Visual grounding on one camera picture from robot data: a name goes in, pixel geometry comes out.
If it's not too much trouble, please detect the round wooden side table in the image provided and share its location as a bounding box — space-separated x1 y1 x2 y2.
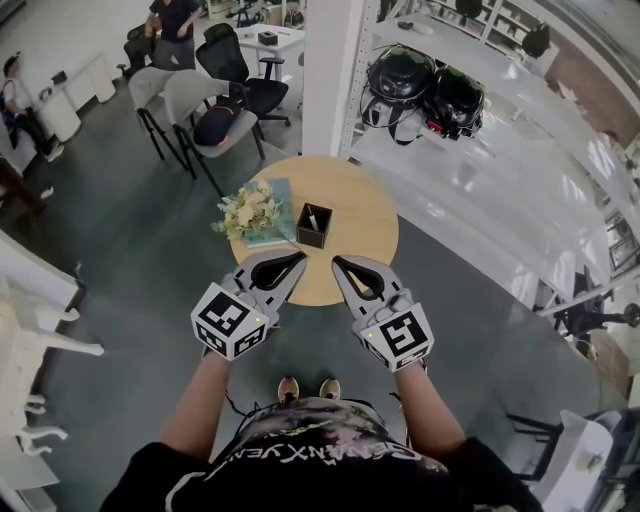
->
230 154 400 308

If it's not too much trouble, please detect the black mesh office chair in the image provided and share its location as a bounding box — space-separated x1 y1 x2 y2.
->
194 23 292 128
122 24 157 80

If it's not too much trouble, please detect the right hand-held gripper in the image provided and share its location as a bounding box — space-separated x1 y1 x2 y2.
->
330 254 433 374

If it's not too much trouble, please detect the thin black cable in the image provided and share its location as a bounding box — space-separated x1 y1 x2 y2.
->
222 388 262 420

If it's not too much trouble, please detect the black glossy helmet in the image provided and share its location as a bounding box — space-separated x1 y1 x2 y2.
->
423 66 486 140
359 44 437 147

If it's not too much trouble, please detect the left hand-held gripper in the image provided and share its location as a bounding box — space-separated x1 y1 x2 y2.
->
189 250 310 362

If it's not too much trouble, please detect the grey fabric chair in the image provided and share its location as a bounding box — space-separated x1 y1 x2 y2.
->
163 69 267 197
127 66 175 162

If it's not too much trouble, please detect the cream dried flower bouquet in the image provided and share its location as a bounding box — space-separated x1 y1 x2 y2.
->
209 180 302 245

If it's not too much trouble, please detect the white desk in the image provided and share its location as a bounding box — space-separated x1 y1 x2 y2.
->
233 24 307 84

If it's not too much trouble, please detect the white rounded cabinet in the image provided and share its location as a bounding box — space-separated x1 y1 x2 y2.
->
38 87 82 144
64 52 117 104

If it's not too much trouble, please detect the dark brown square pen holder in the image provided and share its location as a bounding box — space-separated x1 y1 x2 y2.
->
295 202 334 250

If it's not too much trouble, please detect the white ornate console table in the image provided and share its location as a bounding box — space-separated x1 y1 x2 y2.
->
0 228 106 460

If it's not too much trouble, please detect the person's right forearm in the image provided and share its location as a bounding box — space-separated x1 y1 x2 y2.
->
393 362 467 462

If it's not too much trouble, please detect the person's left forearm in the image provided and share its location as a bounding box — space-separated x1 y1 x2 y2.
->
158 349 232 457

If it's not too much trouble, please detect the dark bag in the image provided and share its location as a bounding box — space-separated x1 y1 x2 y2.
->
192 104 242 148

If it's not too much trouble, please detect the pale green book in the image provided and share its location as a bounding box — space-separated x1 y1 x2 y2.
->
241 177 297 250

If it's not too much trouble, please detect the white metal shelving rack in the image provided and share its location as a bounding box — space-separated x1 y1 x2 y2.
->
338 0 640 321

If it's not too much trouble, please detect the person's left tan shoe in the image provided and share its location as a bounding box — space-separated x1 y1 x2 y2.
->
277 376 301 404

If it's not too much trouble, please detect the person's black printed t-shirt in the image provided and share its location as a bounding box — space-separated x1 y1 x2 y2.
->
99 397 545 512

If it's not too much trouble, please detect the white square pillar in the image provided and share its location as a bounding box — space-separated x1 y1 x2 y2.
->
299 0 377 159

